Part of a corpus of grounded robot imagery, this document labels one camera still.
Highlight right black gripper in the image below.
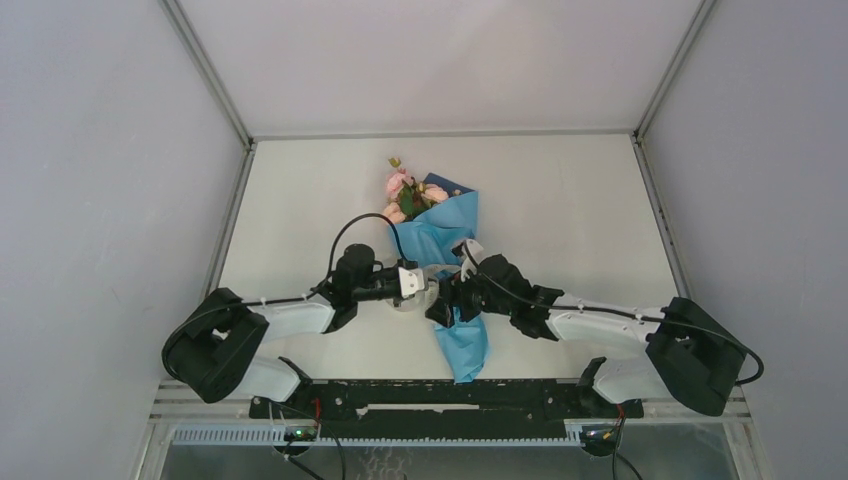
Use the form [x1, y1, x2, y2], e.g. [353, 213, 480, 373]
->
[424, 261, 514, 329]

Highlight cream ribbon strap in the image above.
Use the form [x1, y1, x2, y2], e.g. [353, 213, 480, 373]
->
[384, 263, 465, 316]

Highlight pink rose stem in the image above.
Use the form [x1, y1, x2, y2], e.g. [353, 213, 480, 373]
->
[382, 202, 407, 224]
[385, 157, 415, 219]
[422, 184, 450, 203]

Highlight blue wrapping paper sheet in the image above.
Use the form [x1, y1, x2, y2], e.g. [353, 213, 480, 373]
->
[394, 173, 490, 383]

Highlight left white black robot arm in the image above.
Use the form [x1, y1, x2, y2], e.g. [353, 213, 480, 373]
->
[161, 244, 426, 417]

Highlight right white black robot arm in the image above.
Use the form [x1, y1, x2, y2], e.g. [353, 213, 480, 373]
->
[425, 255, 755, 416]

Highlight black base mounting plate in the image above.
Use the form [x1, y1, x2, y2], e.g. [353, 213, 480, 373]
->
[249, 379, 644, 441]

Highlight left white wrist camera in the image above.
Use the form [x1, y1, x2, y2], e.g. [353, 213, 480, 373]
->
[398, 267, 428, 299]

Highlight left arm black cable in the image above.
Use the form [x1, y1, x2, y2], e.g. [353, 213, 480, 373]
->
[160, 213, 420, 382]

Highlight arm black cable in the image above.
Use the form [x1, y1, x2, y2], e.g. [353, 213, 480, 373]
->
[160, 213, 420, 382]
[460, 243, 766, 388]

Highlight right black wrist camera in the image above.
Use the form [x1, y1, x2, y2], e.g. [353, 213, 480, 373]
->
[452, 238, 484, 281]

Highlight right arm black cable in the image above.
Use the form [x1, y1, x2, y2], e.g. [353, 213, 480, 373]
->
[460, 243, 766, 388]

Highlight aluminium front frame rail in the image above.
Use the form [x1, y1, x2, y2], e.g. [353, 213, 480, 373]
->
[151, 380, 752, 424]

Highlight white slotted cable duct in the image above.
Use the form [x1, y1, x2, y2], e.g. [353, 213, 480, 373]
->
[172, 425, 584, 447]

